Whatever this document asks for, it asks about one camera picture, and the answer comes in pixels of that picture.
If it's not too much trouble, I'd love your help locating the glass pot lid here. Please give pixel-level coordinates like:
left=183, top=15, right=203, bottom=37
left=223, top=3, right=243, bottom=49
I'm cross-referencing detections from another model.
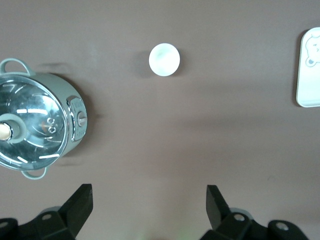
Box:
left=0, top=74, right=70, bottom=171

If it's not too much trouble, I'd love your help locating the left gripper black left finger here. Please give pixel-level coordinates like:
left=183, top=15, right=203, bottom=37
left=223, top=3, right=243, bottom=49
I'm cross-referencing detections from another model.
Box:
left=18, top=183, right=94, bottom=240

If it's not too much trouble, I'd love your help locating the cream bear print tray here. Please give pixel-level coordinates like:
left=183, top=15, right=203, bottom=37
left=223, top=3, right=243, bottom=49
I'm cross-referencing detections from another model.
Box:
left=295, top=26, right=320, bottom=109

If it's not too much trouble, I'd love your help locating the white IKEA cup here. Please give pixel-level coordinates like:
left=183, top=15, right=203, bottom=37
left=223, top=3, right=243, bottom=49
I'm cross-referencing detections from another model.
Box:
left=148, top=42, right=181, bottom=77

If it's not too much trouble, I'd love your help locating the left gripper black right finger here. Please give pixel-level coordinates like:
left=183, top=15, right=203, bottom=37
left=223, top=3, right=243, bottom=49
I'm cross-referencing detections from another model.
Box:
left=200, top=184, right=270, bottom=240

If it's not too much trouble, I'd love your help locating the green electric cooking pot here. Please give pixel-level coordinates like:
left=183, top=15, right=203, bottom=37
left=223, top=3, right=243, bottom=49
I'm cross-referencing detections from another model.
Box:
left=0, top=58, right=89, bottom=181

